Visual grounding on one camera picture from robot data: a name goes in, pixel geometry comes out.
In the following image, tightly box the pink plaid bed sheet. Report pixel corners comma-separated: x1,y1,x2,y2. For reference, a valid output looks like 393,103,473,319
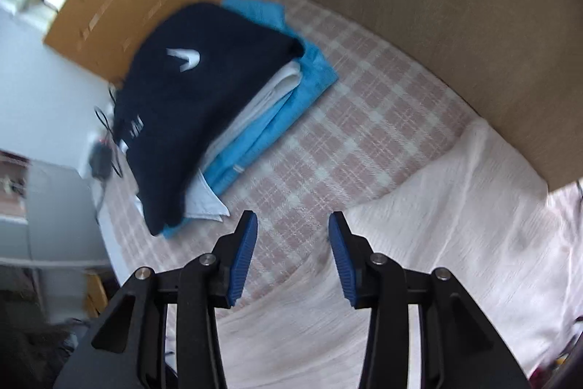
98,0,479,299

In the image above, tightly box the grey cabinet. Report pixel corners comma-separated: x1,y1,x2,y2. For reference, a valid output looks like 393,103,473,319
0,149,112,269

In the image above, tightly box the navy garment white logo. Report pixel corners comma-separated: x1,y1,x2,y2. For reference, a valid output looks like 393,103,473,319
112,3,305,236

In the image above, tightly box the black charger with cables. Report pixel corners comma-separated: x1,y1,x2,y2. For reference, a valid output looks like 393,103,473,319
89,83,126,182

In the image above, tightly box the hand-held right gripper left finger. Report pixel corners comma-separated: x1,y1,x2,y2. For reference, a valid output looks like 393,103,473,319
53,210,259,389

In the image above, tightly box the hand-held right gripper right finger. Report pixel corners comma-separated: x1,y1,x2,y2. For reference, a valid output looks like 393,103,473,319
329,211,532,389

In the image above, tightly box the white textured blanket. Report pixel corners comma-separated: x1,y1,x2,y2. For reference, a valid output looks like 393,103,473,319
164,118,583,389

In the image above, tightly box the light blue folded garment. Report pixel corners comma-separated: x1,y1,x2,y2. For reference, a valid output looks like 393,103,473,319
161,0,340,240

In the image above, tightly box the beige padded bed panel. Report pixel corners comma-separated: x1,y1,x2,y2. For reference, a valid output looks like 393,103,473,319
237,0,583,193

